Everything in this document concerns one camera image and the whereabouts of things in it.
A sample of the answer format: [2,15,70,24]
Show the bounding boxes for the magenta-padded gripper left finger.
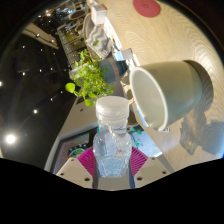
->
[55,146,98,189]

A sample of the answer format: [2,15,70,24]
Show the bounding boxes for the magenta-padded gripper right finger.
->
[128,146,171,189]

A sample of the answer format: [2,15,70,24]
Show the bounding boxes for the clear bottle with white cap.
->
[92,95,133,179]

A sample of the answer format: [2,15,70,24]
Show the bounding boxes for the ceiling lights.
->
[0,9,61,146]

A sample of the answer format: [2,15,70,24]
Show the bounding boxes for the white mug with green print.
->
[128,59,214,132]

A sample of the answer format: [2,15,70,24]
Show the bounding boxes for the green potted plant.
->
[64,39,129,108]

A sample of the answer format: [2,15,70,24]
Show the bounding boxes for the small blue and white box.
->
[114,48,134,63]

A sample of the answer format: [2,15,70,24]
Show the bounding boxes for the grey zigzag cushion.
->
[84,24,113,59]

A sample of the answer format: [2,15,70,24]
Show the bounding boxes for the beige curved sofa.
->
[81,13,116,68]

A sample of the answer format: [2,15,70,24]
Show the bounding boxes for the group of dining chairs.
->
[56,0,91,31]

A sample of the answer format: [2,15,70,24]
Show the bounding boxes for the white and orange box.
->
[89,3,108,26]

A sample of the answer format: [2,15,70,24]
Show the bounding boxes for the flat round red coaster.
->
[132,0,162,19]

